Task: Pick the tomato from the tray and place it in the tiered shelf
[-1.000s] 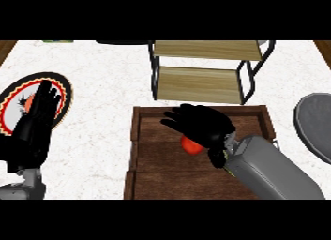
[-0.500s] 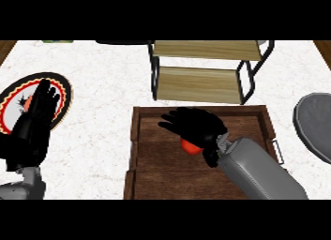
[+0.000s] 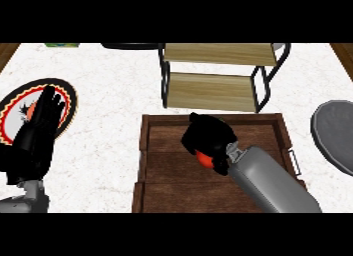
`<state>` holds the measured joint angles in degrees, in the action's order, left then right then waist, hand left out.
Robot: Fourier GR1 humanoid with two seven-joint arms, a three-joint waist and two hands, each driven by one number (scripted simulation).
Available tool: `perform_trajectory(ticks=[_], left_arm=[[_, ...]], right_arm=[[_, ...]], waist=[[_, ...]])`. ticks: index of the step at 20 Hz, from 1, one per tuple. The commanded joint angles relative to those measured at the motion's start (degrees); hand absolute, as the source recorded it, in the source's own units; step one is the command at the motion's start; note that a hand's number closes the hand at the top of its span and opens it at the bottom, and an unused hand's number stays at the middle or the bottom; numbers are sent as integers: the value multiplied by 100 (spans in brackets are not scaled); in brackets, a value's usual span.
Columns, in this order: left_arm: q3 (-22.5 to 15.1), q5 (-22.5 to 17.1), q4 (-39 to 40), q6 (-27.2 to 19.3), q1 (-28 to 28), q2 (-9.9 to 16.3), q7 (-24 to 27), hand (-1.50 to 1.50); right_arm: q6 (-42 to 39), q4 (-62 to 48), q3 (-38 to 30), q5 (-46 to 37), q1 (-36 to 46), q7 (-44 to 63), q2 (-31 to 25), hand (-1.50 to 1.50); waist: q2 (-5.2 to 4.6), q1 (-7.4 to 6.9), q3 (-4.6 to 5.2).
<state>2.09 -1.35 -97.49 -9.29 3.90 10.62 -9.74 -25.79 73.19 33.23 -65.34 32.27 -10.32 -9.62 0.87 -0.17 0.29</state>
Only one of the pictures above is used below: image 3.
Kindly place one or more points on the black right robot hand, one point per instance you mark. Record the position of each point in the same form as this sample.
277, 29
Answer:
209, 133

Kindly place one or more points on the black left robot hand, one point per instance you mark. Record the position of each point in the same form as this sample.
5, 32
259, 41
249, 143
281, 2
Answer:
36, 133

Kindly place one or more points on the red tomato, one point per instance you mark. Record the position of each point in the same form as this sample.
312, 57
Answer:
205, 160

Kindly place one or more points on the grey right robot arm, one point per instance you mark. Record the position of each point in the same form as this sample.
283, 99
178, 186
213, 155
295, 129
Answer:
273, 183

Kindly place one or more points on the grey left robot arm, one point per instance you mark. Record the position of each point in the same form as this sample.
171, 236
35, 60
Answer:
24, 200

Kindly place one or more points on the brown wooden tray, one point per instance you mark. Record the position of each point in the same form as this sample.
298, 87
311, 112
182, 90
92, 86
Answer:
203, 180

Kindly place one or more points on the round black patterned plate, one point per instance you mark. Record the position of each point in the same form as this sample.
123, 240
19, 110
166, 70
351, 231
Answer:
7, 116

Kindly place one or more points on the grey oval plate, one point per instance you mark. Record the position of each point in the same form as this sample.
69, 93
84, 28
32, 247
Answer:
342, 136

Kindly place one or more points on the green box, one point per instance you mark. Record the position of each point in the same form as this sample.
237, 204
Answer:
61, 44

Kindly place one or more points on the black round object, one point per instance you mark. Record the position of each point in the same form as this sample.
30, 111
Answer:
129, 45

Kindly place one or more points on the wooden tiered shelf black frame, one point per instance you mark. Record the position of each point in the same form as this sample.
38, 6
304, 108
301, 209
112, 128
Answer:
218, 76

